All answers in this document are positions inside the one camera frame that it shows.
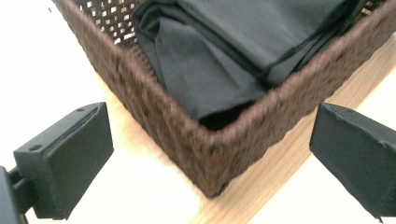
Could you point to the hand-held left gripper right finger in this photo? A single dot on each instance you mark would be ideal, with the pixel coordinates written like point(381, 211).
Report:
point(358, 161)

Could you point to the brown woven basket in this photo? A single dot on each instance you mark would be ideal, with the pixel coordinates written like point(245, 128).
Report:
point(186, 143)

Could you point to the black cloth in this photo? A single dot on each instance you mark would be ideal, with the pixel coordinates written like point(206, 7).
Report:
point(202, 62)

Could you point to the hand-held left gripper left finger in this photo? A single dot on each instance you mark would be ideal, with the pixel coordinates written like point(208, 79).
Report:
point(71, 161)

